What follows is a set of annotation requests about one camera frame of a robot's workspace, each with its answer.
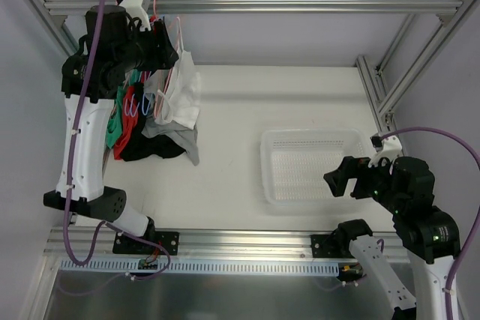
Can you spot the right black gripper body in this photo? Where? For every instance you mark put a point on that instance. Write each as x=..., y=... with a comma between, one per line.
x=357, y=179

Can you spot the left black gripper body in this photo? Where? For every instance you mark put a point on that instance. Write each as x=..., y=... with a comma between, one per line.
x=159, y=47

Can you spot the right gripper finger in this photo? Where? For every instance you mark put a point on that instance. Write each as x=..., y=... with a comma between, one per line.
x=337, y=181
x=350, y=167

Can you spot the white tank top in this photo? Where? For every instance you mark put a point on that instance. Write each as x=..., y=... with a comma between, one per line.
x=181, y=100

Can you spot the grey tank top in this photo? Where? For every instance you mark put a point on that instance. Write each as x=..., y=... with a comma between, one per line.
x=182, y=136

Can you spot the black tank top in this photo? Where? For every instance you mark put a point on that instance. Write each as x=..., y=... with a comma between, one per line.
x=161, y=146

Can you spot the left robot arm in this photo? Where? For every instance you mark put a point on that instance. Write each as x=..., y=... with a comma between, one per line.
x=119, y=38

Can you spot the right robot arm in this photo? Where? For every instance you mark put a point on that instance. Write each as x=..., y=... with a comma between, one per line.
x=405, y=188

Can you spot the red tank top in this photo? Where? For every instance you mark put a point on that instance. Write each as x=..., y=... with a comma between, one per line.
x=132, y=127

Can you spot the green tank top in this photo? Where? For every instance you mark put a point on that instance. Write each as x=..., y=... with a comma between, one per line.
x=114, y=126

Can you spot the white plastic basket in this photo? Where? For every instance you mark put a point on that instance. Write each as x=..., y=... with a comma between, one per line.
x=293, y=163

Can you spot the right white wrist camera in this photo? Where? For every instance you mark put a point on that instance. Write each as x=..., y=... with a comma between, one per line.
x=389, y=148

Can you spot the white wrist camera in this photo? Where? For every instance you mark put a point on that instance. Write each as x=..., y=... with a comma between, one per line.
x=389, y=148
x=135, y=3

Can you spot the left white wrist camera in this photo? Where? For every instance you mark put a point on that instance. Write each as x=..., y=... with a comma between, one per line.
x=135, y=3

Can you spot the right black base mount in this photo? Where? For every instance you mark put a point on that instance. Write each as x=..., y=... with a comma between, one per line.
x=324, y=247

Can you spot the white slotted cable duct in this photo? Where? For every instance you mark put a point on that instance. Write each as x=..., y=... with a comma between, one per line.
x=204, y=266

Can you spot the aluminium hanging rail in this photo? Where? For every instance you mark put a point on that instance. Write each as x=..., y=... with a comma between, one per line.
x=303, y=6

